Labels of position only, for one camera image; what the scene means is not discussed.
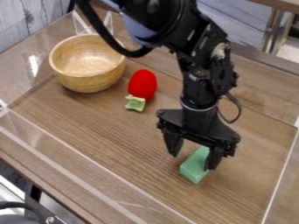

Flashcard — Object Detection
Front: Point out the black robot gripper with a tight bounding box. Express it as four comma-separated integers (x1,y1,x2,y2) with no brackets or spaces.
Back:
156,109,240,170

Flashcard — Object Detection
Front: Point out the wooden brown bowl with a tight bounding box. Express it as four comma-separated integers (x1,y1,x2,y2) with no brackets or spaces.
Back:
49,33,127,93

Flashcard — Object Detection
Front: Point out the red plush strawberry toy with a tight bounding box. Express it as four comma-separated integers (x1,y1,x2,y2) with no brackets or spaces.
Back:
124,68,159,113

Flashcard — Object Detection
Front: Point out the green rectangular block stick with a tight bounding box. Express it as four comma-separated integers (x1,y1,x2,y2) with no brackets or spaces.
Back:
179,146,210,184

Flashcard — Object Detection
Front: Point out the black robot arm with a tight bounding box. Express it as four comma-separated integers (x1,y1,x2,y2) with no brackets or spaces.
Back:
75,0,240,170

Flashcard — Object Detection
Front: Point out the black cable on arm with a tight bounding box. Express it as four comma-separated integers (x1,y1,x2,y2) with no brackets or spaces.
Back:
216,92,243,124

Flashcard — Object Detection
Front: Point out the black table frame leg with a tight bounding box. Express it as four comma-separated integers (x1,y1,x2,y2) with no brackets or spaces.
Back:
0,183,68,224

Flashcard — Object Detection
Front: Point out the metal table leg background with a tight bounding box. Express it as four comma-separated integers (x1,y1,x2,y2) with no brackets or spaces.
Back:
262,9,295,55

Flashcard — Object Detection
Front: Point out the clear acrylic front barrier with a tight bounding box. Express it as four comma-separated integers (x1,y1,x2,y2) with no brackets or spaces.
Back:
0,105,195,224

